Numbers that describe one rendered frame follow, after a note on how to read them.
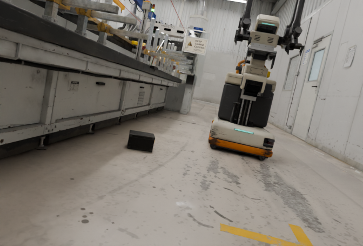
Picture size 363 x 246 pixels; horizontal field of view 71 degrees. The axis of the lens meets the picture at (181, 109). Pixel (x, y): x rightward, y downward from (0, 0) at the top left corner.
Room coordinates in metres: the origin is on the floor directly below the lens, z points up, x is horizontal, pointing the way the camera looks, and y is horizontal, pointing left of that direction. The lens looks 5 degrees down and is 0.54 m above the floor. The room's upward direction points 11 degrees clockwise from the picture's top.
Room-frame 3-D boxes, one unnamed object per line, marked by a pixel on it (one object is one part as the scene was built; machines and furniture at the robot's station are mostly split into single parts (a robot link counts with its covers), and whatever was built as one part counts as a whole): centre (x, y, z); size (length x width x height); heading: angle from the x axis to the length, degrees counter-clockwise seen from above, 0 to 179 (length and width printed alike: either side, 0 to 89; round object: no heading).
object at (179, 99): (5.76, 0.65, 0.95); 1.65 x 0.70 x 1.90; 84
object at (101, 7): (1.12, 0.57, 0.81); 0.43 x 0.03 x 0.04; 84
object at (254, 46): (2.47, -0.64, 0.99); 0.28 x 0.16 x 0.22; 83
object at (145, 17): (2.32, 0.48, 0.93); 0.05 x 0.05 x 0.45; 84
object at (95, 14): (1.37, 0.54, 0.83); 0.43 x 0.03 x 0.04; 84
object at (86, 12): (1.36, 0.59, 0.83); 0.14 x 0.06 x 0.05; 174
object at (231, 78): (2.85, -0.69, 0.59); 0.55 x 0.34 x 0.83; 83
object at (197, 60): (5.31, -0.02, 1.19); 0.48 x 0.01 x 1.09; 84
